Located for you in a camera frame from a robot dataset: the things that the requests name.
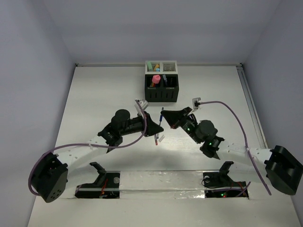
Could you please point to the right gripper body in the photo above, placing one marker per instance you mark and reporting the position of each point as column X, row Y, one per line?
column 188, row 125

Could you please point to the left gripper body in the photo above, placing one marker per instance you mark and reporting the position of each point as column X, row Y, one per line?
column 137, row 124

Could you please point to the blue ballpoint pen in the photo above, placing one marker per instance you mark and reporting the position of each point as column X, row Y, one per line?
column 161, row 117

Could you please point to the purple ink pen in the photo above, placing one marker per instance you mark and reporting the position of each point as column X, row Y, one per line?
column 165, row 80

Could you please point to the orange highlighter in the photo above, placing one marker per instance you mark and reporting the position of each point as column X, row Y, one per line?
column 156, row 67

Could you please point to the green highlighter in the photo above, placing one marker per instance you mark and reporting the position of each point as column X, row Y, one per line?
column 149, row 66

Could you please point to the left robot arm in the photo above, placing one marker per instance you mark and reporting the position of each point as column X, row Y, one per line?
column 49, row 175

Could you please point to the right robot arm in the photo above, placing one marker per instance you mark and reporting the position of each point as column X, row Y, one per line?
column 275, row 167

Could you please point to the dark red gel pen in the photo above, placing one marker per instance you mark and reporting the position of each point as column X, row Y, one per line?
column 156, row 140

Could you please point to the clear cap near pens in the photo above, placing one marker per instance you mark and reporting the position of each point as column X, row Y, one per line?
column 161, row 138

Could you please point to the black slotted organizer box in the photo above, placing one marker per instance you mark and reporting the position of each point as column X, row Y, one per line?
column 160, row 93

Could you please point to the pink capped marker bundle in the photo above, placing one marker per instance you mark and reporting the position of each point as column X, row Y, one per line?
column 155, row 80

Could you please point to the white slotted organizer box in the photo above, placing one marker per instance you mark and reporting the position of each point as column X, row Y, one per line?
column 166, row 67

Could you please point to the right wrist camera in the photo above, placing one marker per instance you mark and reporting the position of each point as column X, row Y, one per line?
column 196, row 102

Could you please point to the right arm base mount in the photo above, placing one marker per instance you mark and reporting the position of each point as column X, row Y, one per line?
column 220, row 185

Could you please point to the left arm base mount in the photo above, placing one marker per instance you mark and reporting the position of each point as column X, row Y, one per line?
column 105, row 186

